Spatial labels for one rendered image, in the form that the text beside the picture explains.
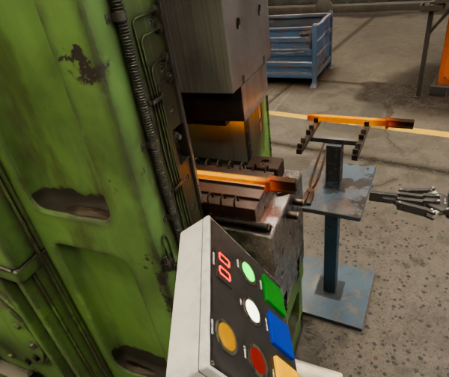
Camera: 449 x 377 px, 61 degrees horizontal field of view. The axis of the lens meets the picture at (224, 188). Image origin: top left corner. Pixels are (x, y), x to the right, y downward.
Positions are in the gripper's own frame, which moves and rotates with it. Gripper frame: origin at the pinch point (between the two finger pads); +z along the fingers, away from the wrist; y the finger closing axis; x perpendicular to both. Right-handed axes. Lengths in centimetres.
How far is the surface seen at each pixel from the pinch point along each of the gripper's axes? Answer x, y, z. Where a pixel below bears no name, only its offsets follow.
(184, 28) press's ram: 52, -18, 45
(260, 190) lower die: -0.7, -3.6, 35.8
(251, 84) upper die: 34.8, -5.3, 34.8
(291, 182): 2.2, -1.1, 26.4
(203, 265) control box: 20, -56, 27
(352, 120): -3, 57, 16
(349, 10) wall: -94, 770, 116
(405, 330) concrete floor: -100, 32, -17
